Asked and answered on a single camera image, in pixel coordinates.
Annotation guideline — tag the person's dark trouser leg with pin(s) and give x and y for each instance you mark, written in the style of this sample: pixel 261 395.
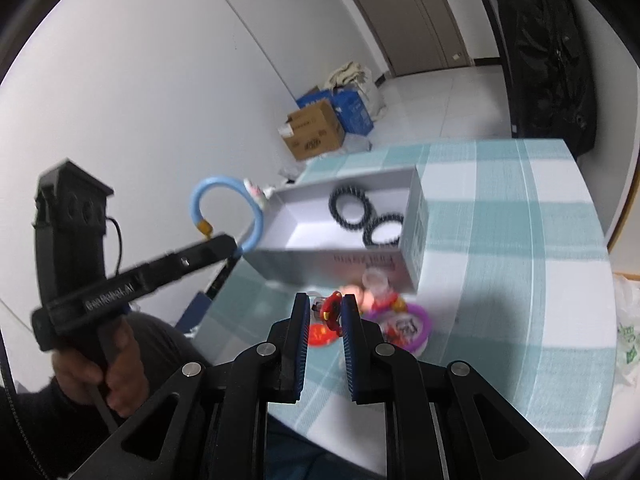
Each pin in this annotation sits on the person's dark trouser leg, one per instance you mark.
pixel 165 340

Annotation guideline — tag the black hanging jacket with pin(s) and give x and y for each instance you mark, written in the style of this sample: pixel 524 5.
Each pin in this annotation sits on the black hanging jacket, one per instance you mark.
pixel 545 60

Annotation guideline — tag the grey door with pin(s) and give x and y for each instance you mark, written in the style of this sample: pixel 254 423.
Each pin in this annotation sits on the grey door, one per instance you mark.
pixel 400 20

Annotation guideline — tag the person's left hand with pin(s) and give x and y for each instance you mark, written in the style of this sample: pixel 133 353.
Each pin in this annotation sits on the person's left hand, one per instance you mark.
pixel 127 365

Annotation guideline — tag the person's left forearm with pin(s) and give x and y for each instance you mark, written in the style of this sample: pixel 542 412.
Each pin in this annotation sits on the person's left forearm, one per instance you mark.
pixel 45 435

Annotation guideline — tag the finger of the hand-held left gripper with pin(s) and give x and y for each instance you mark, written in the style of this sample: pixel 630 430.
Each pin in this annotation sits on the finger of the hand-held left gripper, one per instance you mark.
pixel 190 259

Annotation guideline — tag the red round lid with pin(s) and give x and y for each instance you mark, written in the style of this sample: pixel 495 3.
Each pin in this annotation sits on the red round lid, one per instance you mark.
pixel 320 335

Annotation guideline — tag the white green plastic bag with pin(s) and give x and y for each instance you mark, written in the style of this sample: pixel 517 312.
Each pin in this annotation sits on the white green plastic bag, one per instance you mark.
pixel 627 340

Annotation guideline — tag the beige cloth bag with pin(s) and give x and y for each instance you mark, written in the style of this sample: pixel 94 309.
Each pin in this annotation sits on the beige cloth bag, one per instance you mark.
pixel 347 75

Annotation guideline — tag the teal checked tablecloth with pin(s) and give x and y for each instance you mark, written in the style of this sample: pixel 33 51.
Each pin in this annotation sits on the teal checked tablecloth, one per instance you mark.
pixel 500 270

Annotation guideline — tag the pink toy figure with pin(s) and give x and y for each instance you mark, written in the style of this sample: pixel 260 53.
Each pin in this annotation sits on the pink toy figure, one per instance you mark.
pixel 350 292

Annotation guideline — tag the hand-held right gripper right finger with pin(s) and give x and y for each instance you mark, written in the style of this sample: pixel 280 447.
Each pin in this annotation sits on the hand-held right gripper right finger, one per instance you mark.
pixel 350 347

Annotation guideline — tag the blue cardboard carton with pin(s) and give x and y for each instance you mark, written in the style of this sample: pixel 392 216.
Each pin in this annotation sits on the blue cardboard carton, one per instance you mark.
pixel 355 110

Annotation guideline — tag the grey cardboard box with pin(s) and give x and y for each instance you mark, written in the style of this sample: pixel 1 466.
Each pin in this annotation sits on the grey cardboard box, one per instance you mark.
pixel 320 265

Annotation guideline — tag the brown cardboard carton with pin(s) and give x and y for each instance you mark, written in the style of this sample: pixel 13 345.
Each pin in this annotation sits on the brown cardboard carton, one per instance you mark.
pixel 315 132

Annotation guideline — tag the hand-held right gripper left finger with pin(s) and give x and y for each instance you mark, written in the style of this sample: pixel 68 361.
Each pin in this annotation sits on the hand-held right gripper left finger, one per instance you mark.
pixel 300 345

